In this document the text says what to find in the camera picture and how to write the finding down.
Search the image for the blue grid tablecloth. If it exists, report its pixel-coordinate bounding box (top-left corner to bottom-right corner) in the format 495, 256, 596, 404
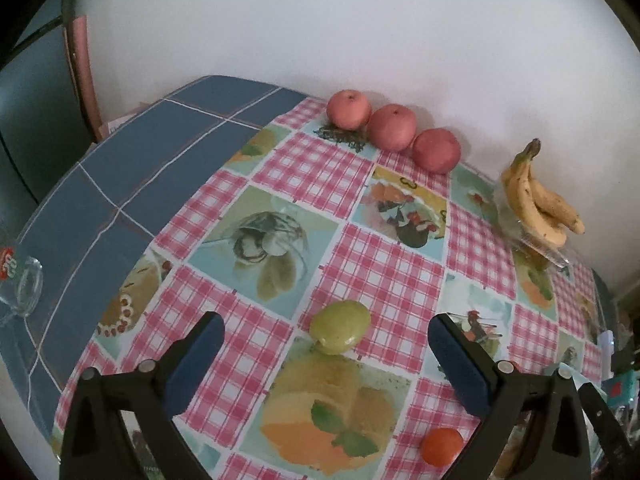
0, 76, 308, 411

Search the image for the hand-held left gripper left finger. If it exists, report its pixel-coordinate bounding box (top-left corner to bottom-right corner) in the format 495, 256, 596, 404
59, 311, 226, 480

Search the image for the green apple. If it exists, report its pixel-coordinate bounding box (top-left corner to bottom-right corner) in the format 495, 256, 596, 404
309, 300, 372, 355

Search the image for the teal device with red label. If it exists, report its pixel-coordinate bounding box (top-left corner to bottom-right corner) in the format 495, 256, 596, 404
602, 371, 640, 411

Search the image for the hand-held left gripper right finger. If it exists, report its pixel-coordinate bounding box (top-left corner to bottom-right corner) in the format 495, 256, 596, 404
427, 312, 601, 480

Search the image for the orange tangerine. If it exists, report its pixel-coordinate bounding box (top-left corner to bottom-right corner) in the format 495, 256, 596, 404
419, 427, 465, 466

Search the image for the pink checked printed tablecloth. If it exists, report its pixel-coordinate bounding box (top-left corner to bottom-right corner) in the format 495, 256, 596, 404
50, 95, 608, 480

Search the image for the yellow banana bunch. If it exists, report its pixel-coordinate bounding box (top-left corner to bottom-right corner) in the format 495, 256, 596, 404
501, 138, 586, 249

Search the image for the pink chair frame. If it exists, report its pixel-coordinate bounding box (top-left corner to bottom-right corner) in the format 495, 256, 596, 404
62, 15, 106, 143

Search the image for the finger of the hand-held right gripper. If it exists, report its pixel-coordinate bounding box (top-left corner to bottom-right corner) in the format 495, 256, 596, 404
579, 383, 634, 480

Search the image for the clear plastic container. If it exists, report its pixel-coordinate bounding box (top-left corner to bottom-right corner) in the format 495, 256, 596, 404
497, 185, 576, 268

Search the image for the red apple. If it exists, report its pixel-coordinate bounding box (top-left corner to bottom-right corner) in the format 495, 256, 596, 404
368, 104, 417, 152
412, 128, 462, 175
327, 89, 372, 130

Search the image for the clear drinking glass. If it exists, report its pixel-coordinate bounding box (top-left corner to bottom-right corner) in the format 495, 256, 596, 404
0, 246, 45, 317

